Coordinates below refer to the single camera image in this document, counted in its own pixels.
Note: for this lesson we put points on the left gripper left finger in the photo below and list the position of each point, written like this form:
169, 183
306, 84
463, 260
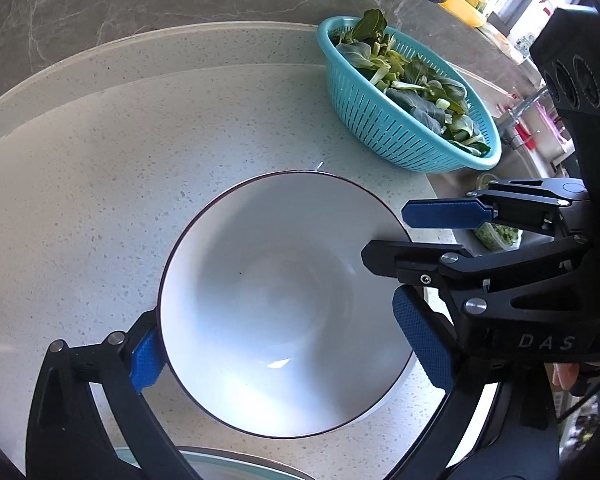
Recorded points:
88, 417

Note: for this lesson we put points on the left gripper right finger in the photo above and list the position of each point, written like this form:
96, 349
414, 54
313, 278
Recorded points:
448, 369

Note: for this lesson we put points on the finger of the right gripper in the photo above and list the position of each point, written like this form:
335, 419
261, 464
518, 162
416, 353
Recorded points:
454, 213
418, 263

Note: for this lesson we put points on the white bowl with red flowers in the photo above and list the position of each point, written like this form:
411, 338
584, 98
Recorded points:
270, 320

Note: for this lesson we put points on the person's right hand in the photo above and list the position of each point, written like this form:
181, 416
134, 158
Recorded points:
575, 378

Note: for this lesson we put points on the glass bowl of chopped greens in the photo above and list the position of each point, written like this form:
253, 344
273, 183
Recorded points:
498, 238

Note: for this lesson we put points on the chrome sink faucet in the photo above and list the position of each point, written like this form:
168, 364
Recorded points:
508, 120

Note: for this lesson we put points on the light blue plastic colander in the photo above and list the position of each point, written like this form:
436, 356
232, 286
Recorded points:
388, 130

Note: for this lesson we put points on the large white bowl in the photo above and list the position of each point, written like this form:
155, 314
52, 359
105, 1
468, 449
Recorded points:
220, 467

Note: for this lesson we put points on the green leafy vegetables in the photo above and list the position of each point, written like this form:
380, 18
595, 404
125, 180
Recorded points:
439, 103

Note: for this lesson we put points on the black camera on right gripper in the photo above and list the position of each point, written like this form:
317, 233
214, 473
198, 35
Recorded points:
567, 54

